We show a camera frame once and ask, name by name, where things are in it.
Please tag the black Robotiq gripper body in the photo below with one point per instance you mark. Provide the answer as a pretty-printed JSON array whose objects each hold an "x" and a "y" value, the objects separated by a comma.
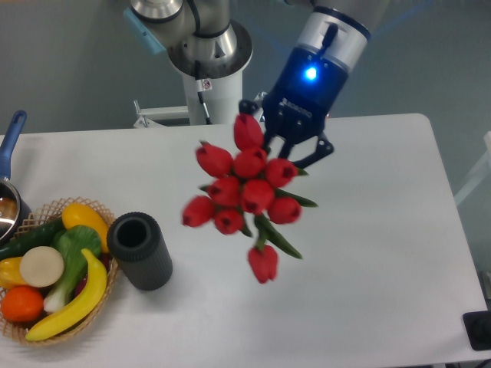
[{"x": 296, "y": 107}]

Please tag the red tulip bouquet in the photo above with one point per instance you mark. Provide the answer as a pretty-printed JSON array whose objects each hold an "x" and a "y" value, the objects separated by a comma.
[{"x": 249, "y": 183}]

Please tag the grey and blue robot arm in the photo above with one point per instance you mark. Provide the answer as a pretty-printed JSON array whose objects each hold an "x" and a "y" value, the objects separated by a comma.
[{"x": 211, "y": 51}]

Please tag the dark grey ribbed vase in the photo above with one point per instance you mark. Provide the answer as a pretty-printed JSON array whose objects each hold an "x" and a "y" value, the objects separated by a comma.
[{"x": 136, "y": 242}]

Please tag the yellow lemon toy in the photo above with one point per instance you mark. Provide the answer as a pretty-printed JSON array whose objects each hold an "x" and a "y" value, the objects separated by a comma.
[{"x": 80, "y": 214}]

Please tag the red fruit toy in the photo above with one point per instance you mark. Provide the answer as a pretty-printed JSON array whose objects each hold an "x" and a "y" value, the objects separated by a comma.
[{"x": 106, "y": 260}]

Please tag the woven wicker basket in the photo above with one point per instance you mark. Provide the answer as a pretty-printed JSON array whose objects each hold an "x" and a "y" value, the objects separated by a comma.
[{"x": 43, "y": 214}]

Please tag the green bok choy toy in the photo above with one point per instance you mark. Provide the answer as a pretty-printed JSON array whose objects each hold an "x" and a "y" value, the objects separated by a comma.
[{"x": 69, "y": 244}]

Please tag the yellow plastic banana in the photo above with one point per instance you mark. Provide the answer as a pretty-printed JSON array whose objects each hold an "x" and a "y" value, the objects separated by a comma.
[{"x": 78, "y": 308}]

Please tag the black device at table edge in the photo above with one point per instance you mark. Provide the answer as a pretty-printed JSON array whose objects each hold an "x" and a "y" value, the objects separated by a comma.
[{"x": 477, "y": 325}]

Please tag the green cucumber toy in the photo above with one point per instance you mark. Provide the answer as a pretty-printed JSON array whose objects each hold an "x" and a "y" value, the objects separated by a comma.
[{"x": 41, "y": 235}]

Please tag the beige round slice toy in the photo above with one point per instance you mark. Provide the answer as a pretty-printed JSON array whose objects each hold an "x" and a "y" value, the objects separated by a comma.
[{"x": 41, "y": 266}]

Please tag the yellow bell pepper toy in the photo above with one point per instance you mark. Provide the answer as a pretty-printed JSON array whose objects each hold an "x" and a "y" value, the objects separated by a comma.
[{"x": 10, "y": 273}]

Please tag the orange plastic fruit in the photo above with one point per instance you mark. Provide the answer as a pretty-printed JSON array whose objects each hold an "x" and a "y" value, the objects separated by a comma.
[{"x": 22, "y": 304}]

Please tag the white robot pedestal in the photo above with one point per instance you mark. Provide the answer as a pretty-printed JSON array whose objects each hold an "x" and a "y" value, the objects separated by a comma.
[{"x": 208, "y": 101}]

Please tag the white frame at right edge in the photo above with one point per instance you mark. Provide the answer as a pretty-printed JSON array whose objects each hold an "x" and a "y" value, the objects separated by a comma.
[{"x": 479, "y": 171}]

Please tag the blue handled saucepan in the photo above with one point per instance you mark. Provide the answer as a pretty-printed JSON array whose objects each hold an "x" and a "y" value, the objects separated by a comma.
[{"x": 14, "y": 210}]

